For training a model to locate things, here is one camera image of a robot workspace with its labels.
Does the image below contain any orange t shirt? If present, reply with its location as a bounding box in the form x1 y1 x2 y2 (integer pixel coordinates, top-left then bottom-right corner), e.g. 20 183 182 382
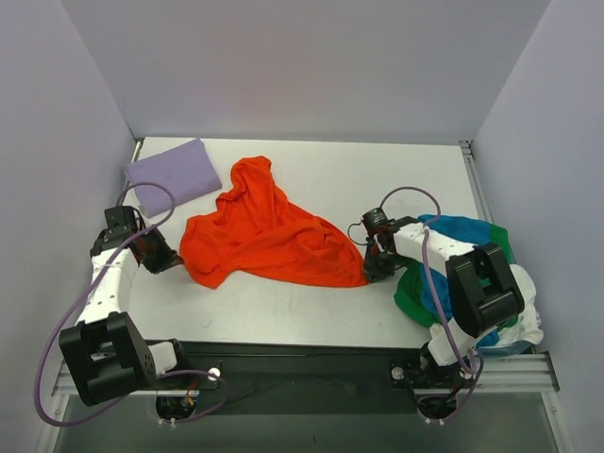
179 156 368 289

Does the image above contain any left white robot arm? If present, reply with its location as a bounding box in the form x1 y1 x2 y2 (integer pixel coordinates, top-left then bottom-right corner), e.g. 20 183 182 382
59 206 192 407

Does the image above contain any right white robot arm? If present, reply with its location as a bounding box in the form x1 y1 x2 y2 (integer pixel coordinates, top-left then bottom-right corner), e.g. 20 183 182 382
361 207 525 385

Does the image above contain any green t shirt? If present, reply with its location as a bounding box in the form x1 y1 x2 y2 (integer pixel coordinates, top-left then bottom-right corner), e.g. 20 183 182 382
394 249 513 327

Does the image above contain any folded purple t shirt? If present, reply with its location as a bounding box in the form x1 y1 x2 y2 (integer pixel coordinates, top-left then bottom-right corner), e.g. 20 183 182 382
126 139 223 217

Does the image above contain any blue t shirt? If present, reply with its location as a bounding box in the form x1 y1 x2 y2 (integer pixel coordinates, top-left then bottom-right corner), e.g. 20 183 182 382
419 214 511 327

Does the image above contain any white t shirt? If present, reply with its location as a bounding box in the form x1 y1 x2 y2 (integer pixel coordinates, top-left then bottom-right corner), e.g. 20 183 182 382
495 264 544 348

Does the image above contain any blue basket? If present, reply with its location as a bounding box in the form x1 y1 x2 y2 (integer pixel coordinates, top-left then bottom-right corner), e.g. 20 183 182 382
477 341 532 358

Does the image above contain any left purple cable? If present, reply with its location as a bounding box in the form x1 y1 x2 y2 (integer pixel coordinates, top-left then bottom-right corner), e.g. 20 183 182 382
35 183 227 428

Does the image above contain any purple cable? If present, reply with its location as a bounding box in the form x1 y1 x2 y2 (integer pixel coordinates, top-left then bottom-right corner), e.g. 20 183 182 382
35 183 227 428
379 187 485 421

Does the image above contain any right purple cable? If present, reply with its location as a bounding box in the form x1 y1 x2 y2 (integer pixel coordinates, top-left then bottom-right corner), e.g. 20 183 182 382
379 187 485 421

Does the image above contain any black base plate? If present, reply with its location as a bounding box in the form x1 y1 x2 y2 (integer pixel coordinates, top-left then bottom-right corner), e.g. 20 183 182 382
151 342 475 422

